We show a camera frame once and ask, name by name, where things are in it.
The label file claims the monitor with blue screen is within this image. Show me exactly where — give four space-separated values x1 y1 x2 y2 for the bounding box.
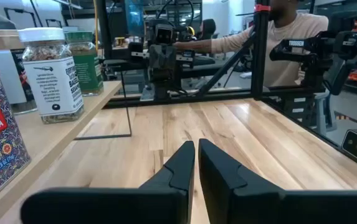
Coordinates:
124 0 145 37

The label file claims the black office chair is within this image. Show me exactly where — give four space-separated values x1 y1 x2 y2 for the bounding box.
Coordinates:
200 18 217 41

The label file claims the wooden shelf with black legs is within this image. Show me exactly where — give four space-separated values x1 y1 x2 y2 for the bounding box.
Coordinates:
0 70 132 224

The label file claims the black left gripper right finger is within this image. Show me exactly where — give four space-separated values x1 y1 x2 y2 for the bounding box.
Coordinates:
198 138 357 224

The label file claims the green lid spice jar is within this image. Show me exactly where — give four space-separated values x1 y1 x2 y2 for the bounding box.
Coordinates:
64 30 105 96

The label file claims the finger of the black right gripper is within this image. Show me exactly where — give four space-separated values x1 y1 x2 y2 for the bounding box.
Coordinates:
163 45 176 71
150 45 164 71

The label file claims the yellow cable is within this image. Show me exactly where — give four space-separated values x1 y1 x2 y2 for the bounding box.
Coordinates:
93 0 100 52

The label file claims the person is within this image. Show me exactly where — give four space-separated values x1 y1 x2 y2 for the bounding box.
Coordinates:
173 0 330 88

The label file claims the white lid seasoning jar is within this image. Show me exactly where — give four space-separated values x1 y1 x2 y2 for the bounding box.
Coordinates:
18 27 85 125

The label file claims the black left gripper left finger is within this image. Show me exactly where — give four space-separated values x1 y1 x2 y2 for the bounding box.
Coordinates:
20 140 196 224

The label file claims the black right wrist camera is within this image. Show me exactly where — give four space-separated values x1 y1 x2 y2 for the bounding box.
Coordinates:
155 24 174 45

